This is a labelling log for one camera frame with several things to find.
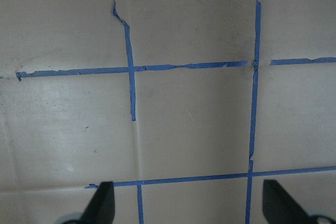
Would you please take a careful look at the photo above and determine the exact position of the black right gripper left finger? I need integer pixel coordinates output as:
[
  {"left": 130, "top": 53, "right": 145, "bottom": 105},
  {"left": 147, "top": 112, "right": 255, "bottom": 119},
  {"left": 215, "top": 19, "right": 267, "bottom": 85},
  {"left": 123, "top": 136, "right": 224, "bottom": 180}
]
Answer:
[{"left": 80, "top": 182, "right": 115, "bottom": 224}]

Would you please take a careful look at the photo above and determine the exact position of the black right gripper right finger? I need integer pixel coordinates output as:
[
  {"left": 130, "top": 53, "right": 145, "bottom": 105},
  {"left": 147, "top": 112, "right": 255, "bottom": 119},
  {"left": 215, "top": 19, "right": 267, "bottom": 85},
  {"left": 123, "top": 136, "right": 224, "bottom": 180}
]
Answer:
[{"left": 262, "top": 179, "right": 309, "bottom": 224}]

